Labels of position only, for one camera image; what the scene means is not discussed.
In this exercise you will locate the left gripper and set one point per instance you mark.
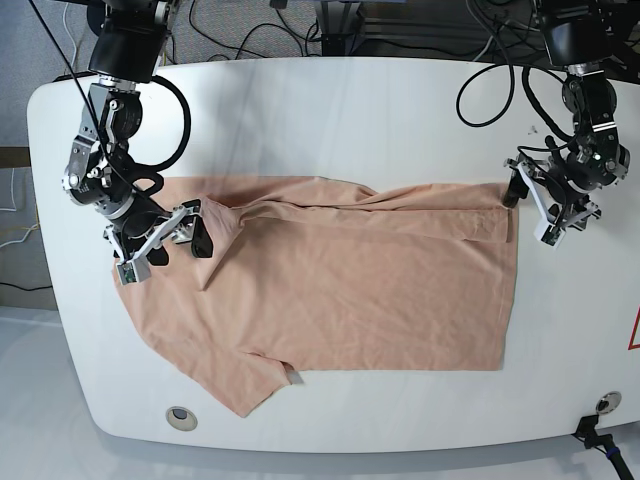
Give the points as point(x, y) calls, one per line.
point(557, 199)

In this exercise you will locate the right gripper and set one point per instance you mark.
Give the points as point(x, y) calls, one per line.
point(143, 230)

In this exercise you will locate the peach pink T-shirt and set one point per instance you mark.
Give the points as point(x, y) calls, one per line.
point(309, 273)

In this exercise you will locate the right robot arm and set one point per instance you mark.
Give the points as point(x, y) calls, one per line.
point(101, 171)

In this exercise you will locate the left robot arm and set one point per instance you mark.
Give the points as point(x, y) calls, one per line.
point(584, 38)

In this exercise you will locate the red triangle warning sticker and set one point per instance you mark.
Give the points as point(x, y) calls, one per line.
point(634, 342)

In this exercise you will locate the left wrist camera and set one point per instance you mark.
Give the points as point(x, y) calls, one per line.
point(549, 234)

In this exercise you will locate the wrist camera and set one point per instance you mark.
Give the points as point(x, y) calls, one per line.
point(549, 234)
point(133, 271)

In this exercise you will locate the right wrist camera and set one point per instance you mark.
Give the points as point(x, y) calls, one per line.
point(133, 271)

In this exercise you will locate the left table cable grommet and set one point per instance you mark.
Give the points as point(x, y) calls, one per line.
point(181, 419)

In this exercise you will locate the table cable grommet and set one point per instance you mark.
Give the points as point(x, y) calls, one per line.
point(181, 419)
point(608, 403)

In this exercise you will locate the right table cable grommet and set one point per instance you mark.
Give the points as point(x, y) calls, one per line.
point(608, 403)

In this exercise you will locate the black equipment frame base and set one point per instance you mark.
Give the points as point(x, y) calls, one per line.
point(341, 25)

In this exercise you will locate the black clamp with cable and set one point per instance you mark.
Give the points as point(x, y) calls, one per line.
point(587, 434)

